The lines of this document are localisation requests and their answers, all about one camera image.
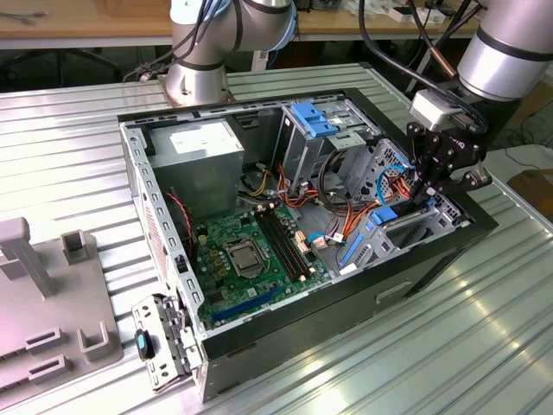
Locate metal expansion card retainer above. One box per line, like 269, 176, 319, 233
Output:
130, 292, 204, 394

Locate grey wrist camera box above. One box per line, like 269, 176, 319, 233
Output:
409, 89, 460, 131

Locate orange wire bundle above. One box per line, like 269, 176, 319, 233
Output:
343, 192, 379, 250

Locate blue expansion slot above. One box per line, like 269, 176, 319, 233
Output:
210, 287, 280, 323

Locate black base cable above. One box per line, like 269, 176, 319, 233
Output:
122, 0, 243, 84

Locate red orange power wires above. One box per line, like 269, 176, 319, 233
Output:
276, 163, 306, 211

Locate silver power supply box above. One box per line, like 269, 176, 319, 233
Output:
149, 119, 245, 226

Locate grey parts rack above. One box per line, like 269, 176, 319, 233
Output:
0, 215, 126, 393

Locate yellow black power wires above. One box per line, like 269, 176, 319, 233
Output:
252, 163, 273, 198

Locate CPU socket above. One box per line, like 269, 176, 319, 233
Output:
221, 239, 272, 281

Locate grey optical drive cage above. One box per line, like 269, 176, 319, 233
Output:
278, 99, 382, 196

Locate black RAM slot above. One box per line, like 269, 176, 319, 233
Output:
269, 204, 315, 278
258, 206, 305, 281
253, 207, 300, 283
264, 205, 309, 279

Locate open black PC case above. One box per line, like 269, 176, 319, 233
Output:
117, 86, 500, 404

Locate blue plastic drive latch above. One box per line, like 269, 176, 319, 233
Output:
290, 101, 340, 137

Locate hard disk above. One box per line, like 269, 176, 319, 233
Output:
340, 197, 435, 269

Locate brown cardboard box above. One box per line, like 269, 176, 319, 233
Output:
506, 168, 553, 217

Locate wooden desk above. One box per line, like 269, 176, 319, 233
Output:
0, 0, 480, 51

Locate black cable bundle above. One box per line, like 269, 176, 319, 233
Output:
316, 150, 360, 214

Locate black blue retainer latch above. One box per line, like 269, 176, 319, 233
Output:
134, 328, 157, 361

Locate pale blue data wire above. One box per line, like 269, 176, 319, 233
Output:
374, 165, 411, 208

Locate red orange disk power wire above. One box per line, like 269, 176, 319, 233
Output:
390, 174, 419, 201

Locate green motherboard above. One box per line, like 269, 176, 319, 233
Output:
192, 201, 334, 332

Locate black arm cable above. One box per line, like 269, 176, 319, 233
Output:
358, 0, 489, 135

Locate red black twisted wire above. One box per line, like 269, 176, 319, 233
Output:
166, 192, 194, 254

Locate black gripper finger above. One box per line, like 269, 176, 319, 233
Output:
406, 122, 436, 205
426, 165, 494, 195

